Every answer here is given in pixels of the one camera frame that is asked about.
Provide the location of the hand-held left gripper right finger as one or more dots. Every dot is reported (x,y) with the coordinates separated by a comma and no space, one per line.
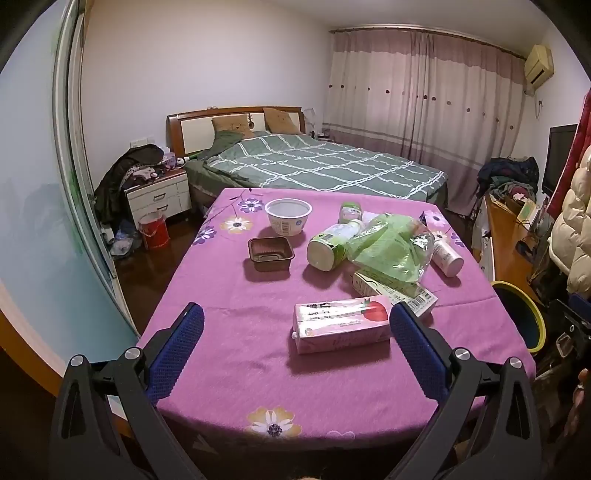
(415,350)

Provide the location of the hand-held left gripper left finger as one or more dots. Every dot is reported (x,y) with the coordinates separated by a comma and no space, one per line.
(178,350)

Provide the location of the pink strawberry carton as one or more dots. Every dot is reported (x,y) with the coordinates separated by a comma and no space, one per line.
(341,327)

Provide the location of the green white carton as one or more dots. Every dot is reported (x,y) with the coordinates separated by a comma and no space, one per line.
(374,281)

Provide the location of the white printed paper cup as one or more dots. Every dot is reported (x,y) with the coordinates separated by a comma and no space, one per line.
(448,258)

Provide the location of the green plastic bag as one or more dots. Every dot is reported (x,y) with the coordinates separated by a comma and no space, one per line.
(383,249)

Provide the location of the yellow rimmed trash bin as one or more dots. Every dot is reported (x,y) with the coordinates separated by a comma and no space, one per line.
(517,314)

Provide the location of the brown plastic tray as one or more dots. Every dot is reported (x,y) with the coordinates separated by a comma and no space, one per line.
(270,254)

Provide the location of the large green white bottle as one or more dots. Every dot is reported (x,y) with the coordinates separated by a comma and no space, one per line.
(325,247)

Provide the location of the small green capped bottle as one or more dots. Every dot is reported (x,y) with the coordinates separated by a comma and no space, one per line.
(351,213)

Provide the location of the white paper bowl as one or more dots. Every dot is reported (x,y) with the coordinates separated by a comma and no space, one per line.
(286,224)

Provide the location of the purple floral tablecloth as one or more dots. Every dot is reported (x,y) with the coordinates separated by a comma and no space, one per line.
(231,323)

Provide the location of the red bucket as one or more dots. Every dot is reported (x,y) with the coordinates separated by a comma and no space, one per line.
(154,233)

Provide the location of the wooden desk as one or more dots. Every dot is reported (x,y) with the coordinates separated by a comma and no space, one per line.
(503,230)

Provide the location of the white nightstand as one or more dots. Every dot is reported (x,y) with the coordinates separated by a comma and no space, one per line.
(159,194)

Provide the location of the bed with green quilt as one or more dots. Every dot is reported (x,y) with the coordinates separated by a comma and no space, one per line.
(323,161)
(198,175)

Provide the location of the green white paper box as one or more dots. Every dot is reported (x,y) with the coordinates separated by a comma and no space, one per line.
(527,213)

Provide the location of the black bag on nightstand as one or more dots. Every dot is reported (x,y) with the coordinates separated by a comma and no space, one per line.
(115,180)

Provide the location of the white puffer jacket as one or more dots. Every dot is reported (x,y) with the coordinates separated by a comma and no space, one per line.
(572,230)

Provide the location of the pile of clothes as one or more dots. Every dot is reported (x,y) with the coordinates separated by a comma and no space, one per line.
(508,173)

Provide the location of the sliding wardrobe door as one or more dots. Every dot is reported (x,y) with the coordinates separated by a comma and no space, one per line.
(37,184)

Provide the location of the wooden bed headboard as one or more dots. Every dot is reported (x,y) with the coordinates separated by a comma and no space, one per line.
(194,131)

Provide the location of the brown bear face pillow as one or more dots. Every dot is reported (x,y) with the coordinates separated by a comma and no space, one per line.
(231,125)

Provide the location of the pink white curtain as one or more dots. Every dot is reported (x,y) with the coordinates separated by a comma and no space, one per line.
(415,115)

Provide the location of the black television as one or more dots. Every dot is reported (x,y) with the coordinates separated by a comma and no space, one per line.
(556,157)

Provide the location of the white desk lamp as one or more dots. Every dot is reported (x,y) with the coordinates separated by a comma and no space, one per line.
(310,117)

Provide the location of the red dotted jacket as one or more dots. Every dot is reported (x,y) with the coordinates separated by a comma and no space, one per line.
(582,124)

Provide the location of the beige air conditioner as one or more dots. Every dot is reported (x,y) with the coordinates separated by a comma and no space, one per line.
(538,64)

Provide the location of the white wall socket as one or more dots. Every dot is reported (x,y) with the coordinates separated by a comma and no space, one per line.
(141,142)

